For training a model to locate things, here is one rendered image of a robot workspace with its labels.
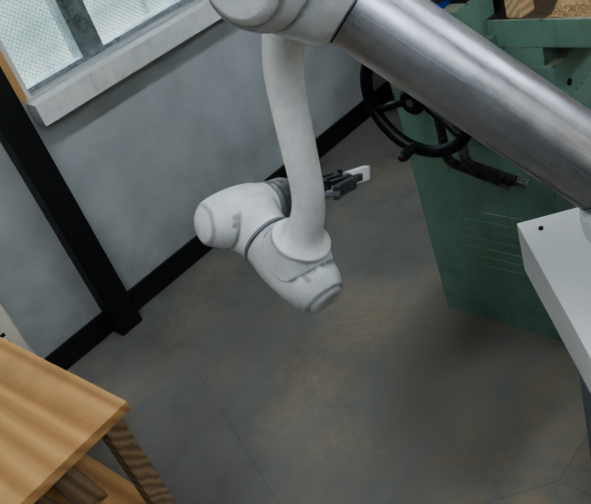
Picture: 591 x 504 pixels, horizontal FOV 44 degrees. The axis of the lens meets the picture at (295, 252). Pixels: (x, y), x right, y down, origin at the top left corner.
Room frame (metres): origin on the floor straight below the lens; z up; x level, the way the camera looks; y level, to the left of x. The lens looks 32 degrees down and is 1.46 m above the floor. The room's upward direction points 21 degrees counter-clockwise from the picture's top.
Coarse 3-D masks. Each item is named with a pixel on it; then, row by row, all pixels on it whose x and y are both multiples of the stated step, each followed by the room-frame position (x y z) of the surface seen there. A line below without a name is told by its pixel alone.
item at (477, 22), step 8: (472, 0) 1.44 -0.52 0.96; (480, 0) 1.46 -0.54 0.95; (488, 0) 1.47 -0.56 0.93; (448, 8) 1.44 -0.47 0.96; (456, 8) 1.42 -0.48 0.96; (464, 8) 1.42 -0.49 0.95; (472, 8) 1.44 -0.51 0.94; (480, 8) 1.45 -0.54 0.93; (488, 8) 1.47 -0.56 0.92; (456, 16) 1.40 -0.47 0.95; (464, 16) 1.42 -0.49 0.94; (472, 16) 1.43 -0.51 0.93; (480, 16) 1.45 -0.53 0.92; (488, 16) 1.47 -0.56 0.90; (472, 24) 1.43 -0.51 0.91; (480, 24) 1.45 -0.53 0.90; (480, 32) 1.44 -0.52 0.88
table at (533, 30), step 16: (544, 0) 1.44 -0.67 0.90; (496, 16) 1.46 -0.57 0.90; (528, 16) 1.39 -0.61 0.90; (544, 16) 1.36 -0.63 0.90; (496, 32) 1.44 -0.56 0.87; (512, 32) 1.41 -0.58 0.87; (528, 32) 1.38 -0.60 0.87; (544, 32) 1.35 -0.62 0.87; (560, 32) 1.33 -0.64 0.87; (576, 32) 1.30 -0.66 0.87
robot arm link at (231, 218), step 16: (224, 192) 1.18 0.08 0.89; (240, 192) 1.17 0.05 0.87; (256, 192) 1.18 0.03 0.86; (272, 192) 1.20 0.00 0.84; (208, 208) 1.14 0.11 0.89; (224, 208) 1.13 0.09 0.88; (240, 208) 1.14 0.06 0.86; (256, 208) 1.14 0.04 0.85; (272, 208) 1.15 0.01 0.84; (208, 224) 1.13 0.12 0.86; (224, 224) 1.12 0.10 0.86; (240, 224) 1.12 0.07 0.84; (256, 224) 1.11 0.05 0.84; (208, 240) 1.12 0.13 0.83; (224, 240) 1.11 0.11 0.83; (240, 240) 1.11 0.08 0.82
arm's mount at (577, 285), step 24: (552, 216) 1.01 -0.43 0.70; (576, 216) 0.98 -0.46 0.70; (528, 240) 0.97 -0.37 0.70; (552, 240) 0.95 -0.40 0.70; (576, 240) 0.93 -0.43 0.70; (528, 264) 0.98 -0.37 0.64; (552, 264) 0.89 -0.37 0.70; (576, 264) 0.87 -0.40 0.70; (552, 288) 0.84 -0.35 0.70; (576, 288) 0.82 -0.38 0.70; (552, 312) 0.86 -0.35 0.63; (576, 312) 0.78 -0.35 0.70; (576, 336) 0.75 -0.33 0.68; (576, 360) 0.76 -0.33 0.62
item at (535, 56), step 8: (504, 48) 1.43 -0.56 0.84; (512, 48) 1.42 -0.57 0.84; (520, 48) 1.40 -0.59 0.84; (528, 48) 1.39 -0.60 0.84; (536, 48) 1.37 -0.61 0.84; (544, 48) 1.36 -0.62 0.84; (552, 48) 1.38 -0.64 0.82; (560, 48) 1.40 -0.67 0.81; (512, 56) 1.42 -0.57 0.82; (520, 56) 1.40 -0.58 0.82; (528, 56) 1.39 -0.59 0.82; (536, 56) 1.37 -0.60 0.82; (544, 56) 1.36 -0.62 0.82; (552, 56) 1.38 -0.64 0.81; (528, 64) 1.39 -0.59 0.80; (536, 64) 1.38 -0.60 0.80; (544, 64) 1.36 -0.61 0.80
